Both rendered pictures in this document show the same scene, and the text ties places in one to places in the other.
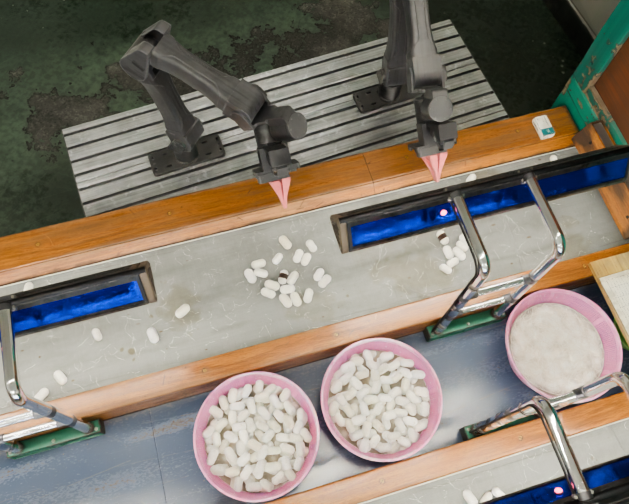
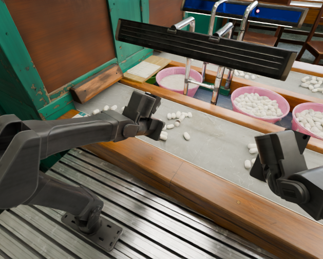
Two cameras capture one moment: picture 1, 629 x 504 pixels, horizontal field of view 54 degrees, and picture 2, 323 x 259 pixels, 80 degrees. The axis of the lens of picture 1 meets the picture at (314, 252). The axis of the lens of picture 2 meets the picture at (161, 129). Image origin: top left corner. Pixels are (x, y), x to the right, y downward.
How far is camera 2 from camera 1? 137 cm
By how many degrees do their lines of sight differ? 62
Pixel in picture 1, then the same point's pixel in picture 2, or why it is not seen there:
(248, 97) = (322, 174)
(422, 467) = (258, 85)
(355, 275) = (232, 140)
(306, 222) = (239, 179)
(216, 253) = not seen: hidden behind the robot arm
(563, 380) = not seen: hidden behind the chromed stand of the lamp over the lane
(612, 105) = (61, 81)
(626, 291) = (144, 72)
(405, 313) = (225, 112)
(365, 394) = (262, 110)
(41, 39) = not seen: outside the picture
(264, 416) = (317, 127)
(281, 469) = (314, 114)
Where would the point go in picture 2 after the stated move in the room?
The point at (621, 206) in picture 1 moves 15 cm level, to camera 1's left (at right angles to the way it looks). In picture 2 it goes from (112, 75) to (127, 88)
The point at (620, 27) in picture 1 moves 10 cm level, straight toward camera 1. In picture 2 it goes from (21, 53) to (52, 51)
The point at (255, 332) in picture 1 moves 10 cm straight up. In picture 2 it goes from (307, 154) to (322, 136)
